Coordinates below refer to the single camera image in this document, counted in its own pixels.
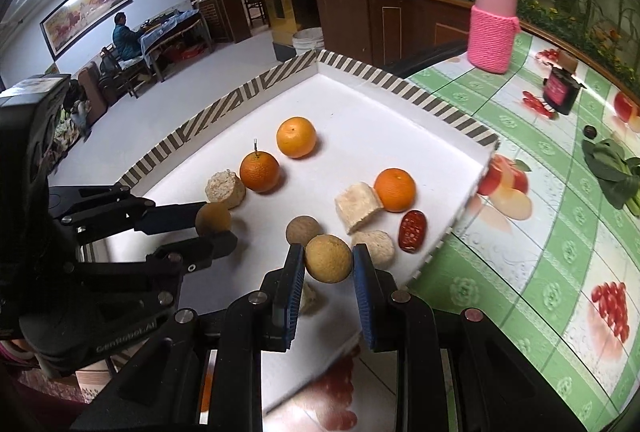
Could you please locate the orange with stem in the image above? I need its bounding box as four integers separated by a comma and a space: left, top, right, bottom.
239, 138, 281, 194

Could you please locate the jar with pink knitted sleeve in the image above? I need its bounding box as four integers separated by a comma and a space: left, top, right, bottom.
467, 0, 521, 74

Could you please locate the white tray with striped rim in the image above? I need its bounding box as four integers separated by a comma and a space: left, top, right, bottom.
75, 49, 502, 415

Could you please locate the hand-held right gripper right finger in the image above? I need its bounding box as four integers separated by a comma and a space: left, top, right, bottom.
351, 244, 586, 432

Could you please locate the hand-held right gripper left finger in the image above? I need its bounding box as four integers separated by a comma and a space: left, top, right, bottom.
70, 242, 307, 432

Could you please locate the black chair back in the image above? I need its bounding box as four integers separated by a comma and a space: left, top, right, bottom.
387, 37, 471, 75

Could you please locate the brown wooden cabinet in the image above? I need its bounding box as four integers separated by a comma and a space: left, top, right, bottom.
280, 0, 476, 68

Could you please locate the round beige slice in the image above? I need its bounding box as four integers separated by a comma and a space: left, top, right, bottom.
350, 230, 396, 270

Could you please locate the white bucket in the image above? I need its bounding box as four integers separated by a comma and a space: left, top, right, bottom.
292, 28, 324, 56

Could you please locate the deep orange mandarin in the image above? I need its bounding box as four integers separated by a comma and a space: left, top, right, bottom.
374, 168, 417, 213

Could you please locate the red patterned cloth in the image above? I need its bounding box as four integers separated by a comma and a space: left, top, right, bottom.
15, 364, 111, 413

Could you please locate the brown sofa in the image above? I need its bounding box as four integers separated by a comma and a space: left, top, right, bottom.
75, 64, 108, 128

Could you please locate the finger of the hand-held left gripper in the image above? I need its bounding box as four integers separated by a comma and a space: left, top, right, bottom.
49, 183, 200, 244
74, 231, 239, 309

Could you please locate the tan round longan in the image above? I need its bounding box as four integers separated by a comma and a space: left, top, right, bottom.
305, 234, 354, 284

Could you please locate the green fruit-printed tablecloth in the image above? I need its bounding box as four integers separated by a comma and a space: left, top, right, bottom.
265, 29, 640, 432

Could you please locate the brown round nut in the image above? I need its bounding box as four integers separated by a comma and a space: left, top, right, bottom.
195, 202, 232, 235
285, 215, 323, 248

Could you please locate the dark wooden chair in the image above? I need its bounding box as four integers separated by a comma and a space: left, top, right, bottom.
237, 0, 268, 29

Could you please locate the small dark red jar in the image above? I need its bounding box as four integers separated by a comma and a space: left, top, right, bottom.
542, 66, 586, 115

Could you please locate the red date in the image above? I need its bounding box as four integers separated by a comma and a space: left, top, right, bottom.
398, 209, 427, 254

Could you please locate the table with blue cloth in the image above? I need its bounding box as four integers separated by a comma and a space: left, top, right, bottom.
137, 9, 213, 83

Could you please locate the framed wall painting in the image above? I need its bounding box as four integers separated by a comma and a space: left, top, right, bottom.
39, 0, 133, 61

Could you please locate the beige fibrous block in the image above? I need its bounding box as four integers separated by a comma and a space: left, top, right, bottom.
334, 182, 385, 234

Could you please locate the large orange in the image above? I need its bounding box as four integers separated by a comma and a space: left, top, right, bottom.
276, 116, 317, 159

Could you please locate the green bok choy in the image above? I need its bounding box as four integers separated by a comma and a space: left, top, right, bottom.
581, 138, 640, 210

